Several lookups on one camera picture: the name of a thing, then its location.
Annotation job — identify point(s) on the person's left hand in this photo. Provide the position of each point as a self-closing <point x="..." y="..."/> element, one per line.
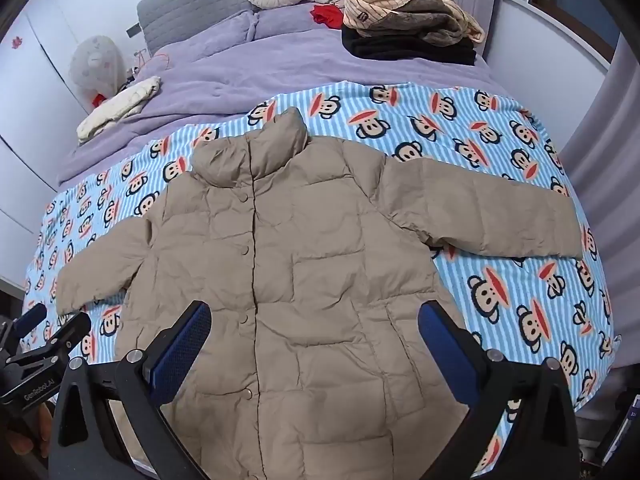
<point x="22" y="444"/>

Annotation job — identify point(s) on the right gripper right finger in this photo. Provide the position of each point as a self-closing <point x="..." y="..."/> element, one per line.
<point x="483" y="385"/>

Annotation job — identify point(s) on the red cloth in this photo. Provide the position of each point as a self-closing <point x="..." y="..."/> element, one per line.
<point x="328" y="15"/>

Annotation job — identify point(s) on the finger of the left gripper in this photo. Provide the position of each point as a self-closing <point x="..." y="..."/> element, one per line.
<point x="23" y="325"/>
<point x="66" y="338"/>

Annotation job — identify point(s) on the striped beige folded garment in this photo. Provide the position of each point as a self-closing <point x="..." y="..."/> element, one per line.
<point x="441" y="23"/>

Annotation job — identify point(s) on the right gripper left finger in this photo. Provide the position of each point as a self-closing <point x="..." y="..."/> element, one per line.
<point x="148" y="379"/>

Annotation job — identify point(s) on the black folded garment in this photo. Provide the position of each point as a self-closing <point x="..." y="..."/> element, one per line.
<point x="397" y="47"/>

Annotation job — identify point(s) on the purple duvet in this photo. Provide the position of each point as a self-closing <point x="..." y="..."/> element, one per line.
<point x="289" y="53"/>

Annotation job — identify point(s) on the beige puffer jacket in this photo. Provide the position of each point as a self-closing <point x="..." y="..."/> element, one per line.
<point x="314" y="256"/>

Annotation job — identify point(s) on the purple pillow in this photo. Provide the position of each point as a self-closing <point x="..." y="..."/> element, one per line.
<point x="230" y="32"/>

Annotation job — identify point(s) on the white wardrobe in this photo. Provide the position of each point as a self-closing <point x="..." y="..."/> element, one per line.
<point x="39" y="116"/>

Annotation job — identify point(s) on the dark framed window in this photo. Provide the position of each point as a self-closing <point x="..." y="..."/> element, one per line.
<point x="588" y="19"/>

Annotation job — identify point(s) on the cream folded garment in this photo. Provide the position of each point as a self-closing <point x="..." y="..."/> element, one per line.
<point x="125" y="104"/>

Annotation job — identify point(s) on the purple curtain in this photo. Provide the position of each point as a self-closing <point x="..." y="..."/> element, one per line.
<point x="602" y="160"/>

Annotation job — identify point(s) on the blue striped monkey blanket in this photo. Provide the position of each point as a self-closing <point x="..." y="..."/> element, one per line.
<point x="529" y="308"/>

